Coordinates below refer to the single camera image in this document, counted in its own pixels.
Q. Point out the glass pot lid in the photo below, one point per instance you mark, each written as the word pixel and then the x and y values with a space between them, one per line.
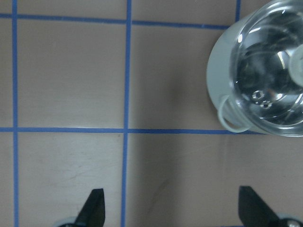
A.
pixel 267 68

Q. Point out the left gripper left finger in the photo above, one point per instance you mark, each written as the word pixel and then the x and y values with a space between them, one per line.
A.
pixel 93 212

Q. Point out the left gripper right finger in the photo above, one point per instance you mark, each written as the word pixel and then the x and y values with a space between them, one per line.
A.
pixel 253 211

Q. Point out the pale green electric pot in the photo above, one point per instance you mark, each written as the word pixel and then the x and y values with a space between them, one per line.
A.
pixel 219 82

